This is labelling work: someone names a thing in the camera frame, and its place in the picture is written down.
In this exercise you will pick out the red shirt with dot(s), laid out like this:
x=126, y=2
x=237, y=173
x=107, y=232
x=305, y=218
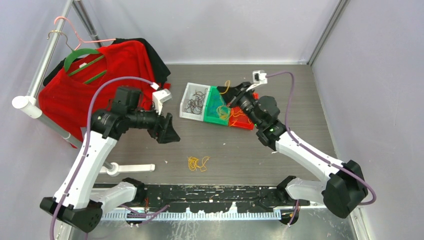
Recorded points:
x=66, y=99

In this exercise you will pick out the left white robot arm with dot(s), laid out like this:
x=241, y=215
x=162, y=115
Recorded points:
x=73, y=203

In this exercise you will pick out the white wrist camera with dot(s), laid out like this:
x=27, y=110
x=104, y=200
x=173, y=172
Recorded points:
x=259, y=77
x=159, y=97

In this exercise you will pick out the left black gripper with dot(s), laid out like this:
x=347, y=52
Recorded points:
x=163, y=128

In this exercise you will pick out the black garment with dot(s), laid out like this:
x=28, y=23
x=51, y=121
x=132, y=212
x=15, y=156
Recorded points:
x=160, y=69

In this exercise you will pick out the red plastic bin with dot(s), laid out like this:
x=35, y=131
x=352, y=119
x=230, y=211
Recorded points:
x=238, y=119

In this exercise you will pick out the pink clothes hanger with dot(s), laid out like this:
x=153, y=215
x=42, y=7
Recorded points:
x=79, y=38

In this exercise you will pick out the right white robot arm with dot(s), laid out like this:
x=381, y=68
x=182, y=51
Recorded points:
x=341, y=186

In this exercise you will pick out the white rack foot bar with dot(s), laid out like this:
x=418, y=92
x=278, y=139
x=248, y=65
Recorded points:
x=117, y=169

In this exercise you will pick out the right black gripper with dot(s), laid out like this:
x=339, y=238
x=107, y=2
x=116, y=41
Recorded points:
x=235, y=94

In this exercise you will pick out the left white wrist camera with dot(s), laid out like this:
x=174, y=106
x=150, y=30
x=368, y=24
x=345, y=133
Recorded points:
x=159, y=97

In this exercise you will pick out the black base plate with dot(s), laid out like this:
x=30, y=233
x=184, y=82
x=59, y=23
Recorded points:
x=212, y=198

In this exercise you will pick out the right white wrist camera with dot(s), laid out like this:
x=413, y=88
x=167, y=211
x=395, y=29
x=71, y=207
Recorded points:
x=259, y=77

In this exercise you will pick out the white plastic bin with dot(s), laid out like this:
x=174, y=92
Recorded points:
x=193, y=103

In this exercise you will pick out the green clothes hanger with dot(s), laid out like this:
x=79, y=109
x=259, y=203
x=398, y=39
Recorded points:
x=78, y=53

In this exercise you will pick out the gold wire hanger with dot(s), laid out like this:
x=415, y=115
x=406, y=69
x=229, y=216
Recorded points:
x=60, y=34

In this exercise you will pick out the green plastic bin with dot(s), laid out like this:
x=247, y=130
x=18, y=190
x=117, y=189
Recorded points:
x=216, y=112

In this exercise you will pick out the aluminium rail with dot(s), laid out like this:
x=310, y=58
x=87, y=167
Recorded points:
x=88, y=218

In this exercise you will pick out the metal clothes rack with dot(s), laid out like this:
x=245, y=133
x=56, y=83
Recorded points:
x=28, y=103

